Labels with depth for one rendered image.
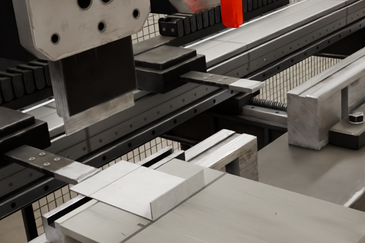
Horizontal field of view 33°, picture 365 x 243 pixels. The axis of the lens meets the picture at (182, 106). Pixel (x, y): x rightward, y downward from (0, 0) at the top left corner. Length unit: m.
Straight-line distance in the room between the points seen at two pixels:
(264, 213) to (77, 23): 0.26
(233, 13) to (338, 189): 0.35
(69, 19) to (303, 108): 0.55
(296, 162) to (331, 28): 0.66
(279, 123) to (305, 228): 0.66
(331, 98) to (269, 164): 0.16
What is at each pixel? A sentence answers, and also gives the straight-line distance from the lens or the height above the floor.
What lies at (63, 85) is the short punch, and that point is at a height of 1.14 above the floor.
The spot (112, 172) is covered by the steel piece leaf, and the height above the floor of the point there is 1.00.
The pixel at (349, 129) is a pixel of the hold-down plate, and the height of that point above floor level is 0.90.
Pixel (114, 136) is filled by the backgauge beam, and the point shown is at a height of 0.93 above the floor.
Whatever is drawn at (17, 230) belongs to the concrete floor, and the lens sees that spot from 2.72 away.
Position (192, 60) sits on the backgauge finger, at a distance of 1.07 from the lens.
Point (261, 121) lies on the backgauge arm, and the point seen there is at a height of 0.84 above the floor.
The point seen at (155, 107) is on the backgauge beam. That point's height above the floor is 0.94.
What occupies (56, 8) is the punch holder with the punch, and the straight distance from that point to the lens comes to 0.56.
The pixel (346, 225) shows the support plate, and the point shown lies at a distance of 0.60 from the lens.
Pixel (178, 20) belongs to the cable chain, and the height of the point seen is 1.04.
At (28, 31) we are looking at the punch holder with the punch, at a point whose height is 1.21.
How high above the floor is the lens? 1.32
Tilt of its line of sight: 20 degrees down
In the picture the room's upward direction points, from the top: 6 degrees counter-clockwise
